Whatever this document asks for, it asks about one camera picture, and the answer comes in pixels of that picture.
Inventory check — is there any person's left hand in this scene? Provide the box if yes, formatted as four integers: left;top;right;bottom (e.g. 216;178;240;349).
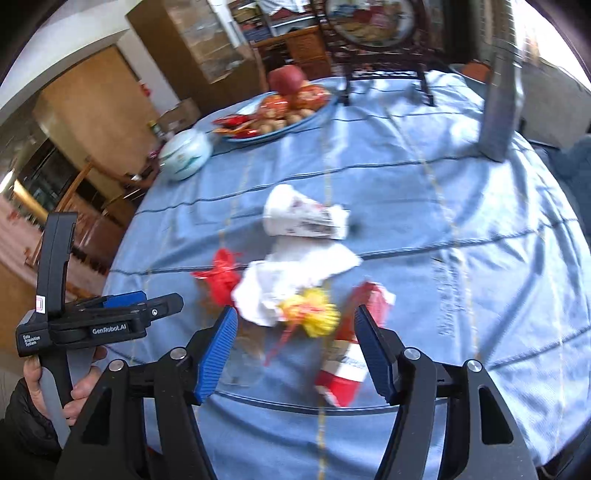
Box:
23;346;108;423

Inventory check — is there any clear plastic wrapper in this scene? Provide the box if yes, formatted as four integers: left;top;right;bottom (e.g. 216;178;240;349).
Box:
217;318;269;387

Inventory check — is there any yellow wrapper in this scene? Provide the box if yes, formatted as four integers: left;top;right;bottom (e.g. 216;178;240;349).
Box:
263;288;341;367

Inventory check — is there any round screen on wooden stand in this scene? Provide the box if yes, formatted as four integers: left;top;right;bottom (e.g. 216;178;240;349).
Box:
311;0;437;107

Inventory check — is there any red wrapper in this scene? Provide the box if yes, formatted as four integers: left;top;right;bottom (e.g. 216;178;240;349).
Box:
191;248;243;308

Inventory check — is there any wooden armchair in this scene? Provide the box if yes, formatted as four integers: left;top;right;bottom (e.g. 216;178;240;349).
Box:
25;156;160;278

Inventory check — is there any glass door cabinet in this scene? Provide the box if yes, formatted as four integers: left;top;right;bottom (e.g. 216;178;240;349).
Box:
127;0;260;101

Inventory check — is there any white ceramic lidded pot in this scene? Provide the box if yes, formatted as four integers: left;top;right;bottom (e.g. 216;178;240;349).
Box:
159;128;214;182

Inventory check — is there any red and white packet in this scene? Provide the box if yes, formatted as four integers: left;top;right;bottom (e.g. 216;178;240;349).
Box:
314;281;397;408

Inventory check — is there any dark display cabinet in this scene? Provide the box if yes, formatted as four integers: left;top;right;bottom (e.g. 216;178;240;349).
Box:
14;137;80;214

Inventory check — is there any cardboard box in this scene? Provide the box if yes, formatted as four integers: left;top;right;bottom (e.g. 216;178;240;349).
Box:
158;98;202;136

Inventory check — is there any orange wrapped fruit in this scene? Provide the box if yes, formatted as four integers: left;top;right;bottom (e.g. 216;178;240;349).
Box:
291;85;332;112
256;92;291;121

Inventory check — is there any blue fruit plate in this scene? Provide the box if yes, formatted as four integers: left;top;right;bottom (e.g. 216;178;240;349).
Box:
212;83;340;143

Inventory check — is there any red apple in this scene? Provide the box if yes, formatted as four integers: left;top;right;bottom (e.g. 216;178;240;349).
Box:
269;65;306;95

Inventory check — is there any pile of walnuts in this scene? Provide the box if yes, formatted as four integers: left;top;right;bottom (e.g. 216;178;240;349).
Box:
252;108;319;136

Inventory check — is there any carved wooden chair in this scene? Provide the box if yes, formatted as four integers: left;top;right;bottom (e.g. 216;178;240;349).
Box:
253;28;334;83

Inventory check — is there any light wooden cabinet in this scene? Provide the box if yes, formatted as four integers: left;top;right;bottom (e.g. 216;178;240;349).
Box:
33;45;182;188

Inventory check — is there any white tissue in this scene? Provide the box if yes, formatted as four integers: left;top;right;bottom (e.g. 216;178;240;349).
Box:
231;240;363;328

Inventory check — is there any grey ribbed bin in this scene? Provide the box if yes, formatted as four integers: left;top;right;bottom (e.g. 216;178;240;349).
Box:
478;0;525;162

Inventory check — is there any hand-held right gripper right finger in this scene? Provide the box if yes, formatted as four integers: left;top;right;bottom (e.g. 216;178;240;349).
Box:
353;305;539;480

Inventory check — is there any crushed white paper cup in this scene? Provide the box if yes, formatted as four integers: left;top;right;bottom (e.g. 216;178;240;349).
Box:
262;184;352;241

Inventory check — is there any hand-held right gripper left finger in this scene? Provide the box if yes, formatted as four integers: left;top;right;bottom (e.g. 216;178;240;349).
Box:
54;305;239;480

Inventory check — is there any pink patterned curtain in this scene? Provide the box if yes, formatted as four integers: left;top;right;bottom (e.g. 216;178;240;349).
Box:
0;194;108;298

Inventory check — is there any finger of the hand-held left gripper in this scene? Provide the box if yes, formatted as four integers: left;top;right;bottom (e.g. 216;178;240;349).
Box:
65;291;147;311
136;294;184;326

